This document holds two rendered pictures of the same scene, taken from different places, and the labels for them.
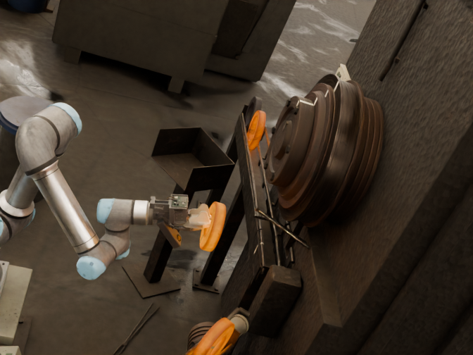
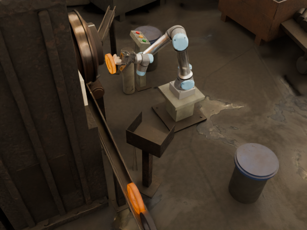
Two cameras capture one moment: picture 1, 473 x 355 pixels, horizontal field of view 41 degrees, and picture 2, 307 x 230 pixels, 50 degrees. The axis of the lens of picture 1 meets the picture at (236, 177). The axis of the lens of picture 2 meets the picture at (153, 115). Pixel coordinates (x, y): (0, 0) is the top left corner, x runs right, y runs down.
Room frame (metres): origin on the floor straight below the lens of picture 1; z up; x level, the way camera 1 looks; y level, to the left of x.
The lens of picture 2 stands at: (3.63, -0.14, 2.37)
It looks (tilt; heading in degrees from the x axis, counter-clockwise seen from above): 46 degrees down; 166
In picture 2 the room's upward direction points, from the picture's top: 2 degrees clockwise
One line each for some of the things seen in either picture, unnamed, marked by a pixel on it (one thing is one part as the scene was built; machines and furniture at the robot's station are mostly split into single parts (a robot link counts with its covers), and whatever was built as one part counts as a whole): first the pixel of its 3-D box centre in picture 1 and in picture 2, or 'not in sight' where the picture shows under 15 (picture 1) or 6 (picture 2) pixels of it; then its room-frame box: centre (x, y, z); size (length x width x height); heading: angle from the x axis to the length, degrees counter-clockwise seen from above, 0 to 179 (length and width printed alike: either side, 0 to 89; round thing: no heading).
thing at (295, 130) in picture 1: (287, 141); (93, 44); (1.76, -0.10, 1.11); 0.28 x 0.06 x 0.28; 13
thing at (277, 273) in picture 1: (274, 302); not in sight; (1.56, -0.26, 0.68); 0.11 x 0.08 x 0.24; 103
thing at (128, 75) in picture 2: not in sight; (128, 71); (1.03, 0.22, 0.26); 0.12 x 0.12 x 0.52
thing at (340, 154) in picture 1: (316, 150); (79, 48); (1.79, -0.19, 1.11); 0.47 x 0.06 x 0.47; 13
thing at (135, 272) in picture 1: (171, 215); (150, 159); (2.21, 0.19, 0.36); 0.26 x 0.20 x 0.72; 48
